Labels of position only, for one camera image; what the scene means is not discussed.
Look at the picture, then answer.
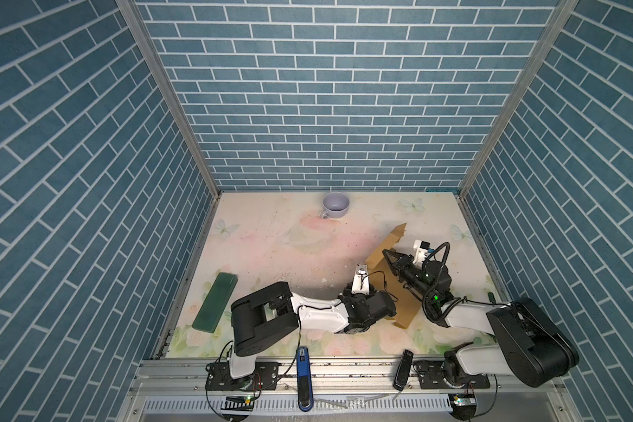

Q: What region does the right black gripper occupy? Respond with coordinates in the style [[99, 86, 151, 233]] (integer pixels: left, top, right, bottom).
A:
[[383, 250, 434, 304]]

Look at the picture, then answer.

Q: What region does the brown cardboard box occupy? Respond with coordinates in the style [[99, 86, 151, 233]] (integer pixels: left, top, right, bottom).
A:
[[366, 223, 420, 330]]

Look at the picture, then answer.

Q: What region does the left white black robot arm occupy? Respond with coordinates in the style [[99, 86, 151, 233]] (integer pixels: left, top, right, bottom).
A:
[[229, 281, 397, 380]]

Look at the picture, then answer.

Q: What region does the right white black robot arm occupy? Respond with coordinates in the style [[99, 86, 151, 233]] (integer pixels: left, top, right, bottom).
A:
[[383, 243, 580, 388]]

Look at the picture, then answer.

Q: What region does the black handheld device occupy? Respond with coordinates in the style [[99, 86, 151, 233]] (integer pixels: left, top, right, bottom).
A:
[[392, 350, 414, 391]]

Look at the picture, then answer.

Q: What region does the lavender ceramic cup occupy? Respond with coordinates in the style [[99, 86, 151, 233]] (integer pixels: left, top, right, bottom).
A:
[[321, 192, 351, 219]]

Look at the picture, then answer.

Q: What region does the blue black handheld tool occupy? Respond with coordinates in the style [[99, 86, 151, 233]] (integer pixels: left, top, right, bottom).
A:
[[296, 346, 314, 413]]

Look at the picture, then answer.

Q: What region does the right green controller board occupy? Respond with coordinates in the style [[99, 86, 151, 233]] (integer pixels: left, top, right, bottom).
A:
[[449, 394, 478, 408]]

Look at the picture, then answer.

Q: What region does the green rectangular block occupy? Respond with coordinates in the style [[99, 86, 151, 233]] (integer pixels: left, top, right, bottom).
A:
[[192, 273, 238, 333]]

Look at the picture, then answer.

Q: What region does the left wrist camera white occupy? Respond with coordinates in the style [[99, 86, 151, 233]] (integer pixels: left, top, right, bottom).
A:
[[351, 264, 370, 295]]

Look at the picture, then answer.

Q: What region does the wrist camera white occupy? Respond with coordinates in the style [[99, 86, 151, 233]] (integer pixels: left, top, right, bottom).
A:
[[413, 239, 433, 267], [351, 264, 370, 295]]

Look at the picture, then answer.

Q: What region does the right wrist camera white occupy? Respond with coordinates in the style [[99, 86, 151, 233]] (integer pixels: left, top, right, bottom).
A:
[[413, 239, 433, 267]]

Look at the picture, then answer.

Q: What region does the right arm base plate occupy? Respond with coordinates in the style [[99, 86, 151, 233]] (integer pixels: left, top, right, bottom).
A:
[[413, 360, 491, 390]]

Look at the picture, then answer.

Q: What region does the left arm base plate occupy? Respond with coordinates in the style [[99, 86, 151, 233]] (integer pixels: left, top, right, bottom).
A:
[[205, 360, 281, 392]]

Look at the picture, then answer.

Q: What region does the white slotted cable duct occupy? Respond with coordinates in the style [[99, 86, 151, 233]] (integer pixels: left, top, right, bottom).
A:
[[143, 394, 452, 417]]

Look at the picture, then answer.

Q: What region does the aluminium front rail frame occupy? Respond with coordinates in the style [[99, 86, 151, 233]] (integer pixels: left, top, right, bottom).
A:
[[118, 357, 580, 421]]

